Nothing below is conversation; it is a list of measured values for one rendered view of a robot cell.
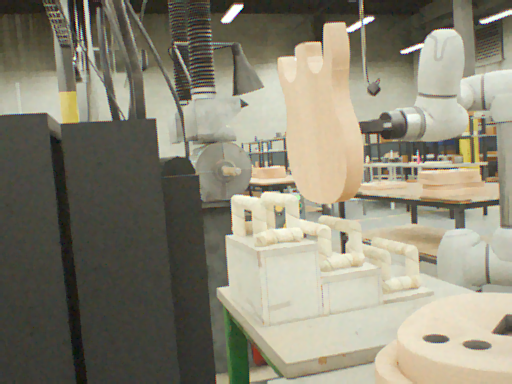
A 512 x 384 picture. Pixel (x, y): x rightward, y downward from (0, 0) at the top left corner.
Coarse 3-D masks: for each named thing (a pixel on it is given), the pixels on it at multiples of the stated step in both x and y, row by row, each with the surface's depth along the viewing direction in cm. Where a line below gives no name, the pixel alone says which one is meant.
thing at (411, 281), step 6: (408, 276) 131; (414, 276) 131; (384, 282) 129; (390, 282) 129; (396, 282) 129; (402, 282) 130; (408, 282) 130; (414, 282) 131; (420, 282) 131; (384, 288) 129; (390, 288) 128; (396, 288) 129; (402, 288) 130; (408, 288) 131
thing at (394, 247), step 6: (372, 240) 148; (378, 240) 146; (384, 240) 143; (378, 246) 145; (384, 246) 142; (390, 246) 139; (396, 246) 137; (402, 246) 135; (408, 246) 133; (414, 246) 132; (390, 252) 141; (396, 252) 137; (402, 252) 134; (408, 252) 132; (414, 252) 131
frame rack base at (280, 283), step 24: (240, 240) 130; (240, 264) 128; (264, 264) 115; (288, 264) 117; (312, 264) 118; (240, 288) 130; (264, 288) 115; (288, 288) 117; (312, 288) 119; (264, 312) 115; (288, 312) 117; (312, 312) 119
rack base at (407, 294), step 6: (420, 288) 132; (426, 288) 132; (384, 294) 130; (390, 294) 129; (396, 294) 129; (402, 294) 128; (408, 294) 128; (414, 294) 128; (420, 294) 128; (426, 294) 129; (432, 294) 130; (384, 300) 125; (390, 300) 126; (396, 300) 126; (402, 300) 127
